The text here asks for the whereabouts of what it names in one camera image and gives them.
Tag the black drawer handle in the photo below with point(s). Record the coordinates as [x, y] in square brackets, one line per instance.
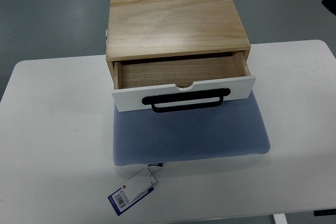
[186, 96]

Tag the white drawer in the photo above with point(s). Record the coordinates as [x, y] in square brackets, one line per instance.
[136, 79]

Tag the wooden drawer cabinet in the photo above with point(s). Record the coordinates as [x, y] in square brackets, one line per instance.
[146, 29]

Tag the blue grey cushion mat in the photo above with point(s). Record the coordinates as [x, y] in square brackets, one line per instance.
[144, 137]

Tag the black table controller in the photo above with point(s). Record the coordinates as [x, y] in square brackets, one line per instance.
[324, 212]

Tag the white table leg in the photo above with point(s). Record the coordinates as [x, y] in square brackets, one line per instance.
[280, 219]

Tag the white blue price tag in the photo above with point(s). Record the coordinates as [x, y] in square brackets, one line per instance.
[134, 189]

